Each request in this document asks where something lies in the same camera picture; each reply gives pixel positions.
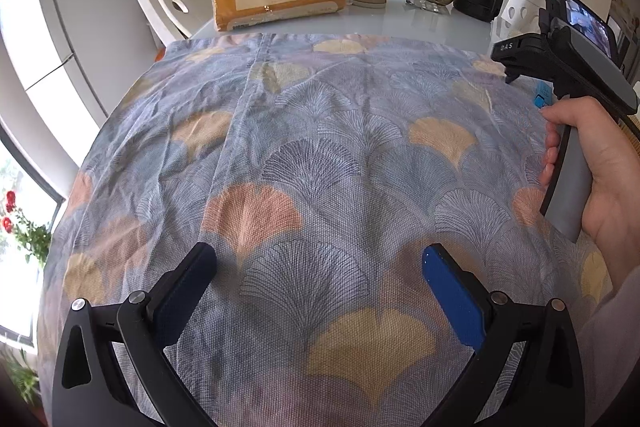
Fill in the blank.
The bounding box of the floral patterned table cloth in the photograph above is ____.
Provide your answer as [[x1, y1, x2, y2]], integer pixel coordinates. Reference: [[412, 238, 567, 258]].
[[38, 34, 611, 426]]

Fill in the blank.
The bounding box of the blue toy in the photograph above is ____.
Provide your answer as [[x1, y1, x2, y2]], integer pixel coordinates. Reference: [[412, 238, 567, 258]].
[[534, 80, 554, 108]]

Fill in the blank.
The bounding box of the white refrigerator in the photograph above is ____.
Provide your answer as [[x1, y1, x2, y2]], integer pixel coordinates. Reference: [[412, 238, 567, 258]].
[[39, 0, 157, 124]]

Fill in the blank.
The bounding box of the white chair right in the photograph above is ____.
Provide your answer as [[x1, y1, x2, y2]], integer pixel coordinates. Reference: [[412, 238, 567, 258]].
[[495, 0, 546, 39]]

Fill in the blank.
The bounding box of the red flower plant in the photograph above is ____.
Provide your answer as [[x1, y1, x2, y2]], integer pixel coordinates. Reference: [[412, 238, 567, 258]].
[[1, 191, 52, 267]]

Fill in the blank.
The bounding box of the person's right hand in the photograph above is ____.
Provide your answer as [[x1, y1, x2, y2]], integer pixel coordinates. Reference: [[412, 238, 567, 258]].
[[540, 96, 639, 291]]

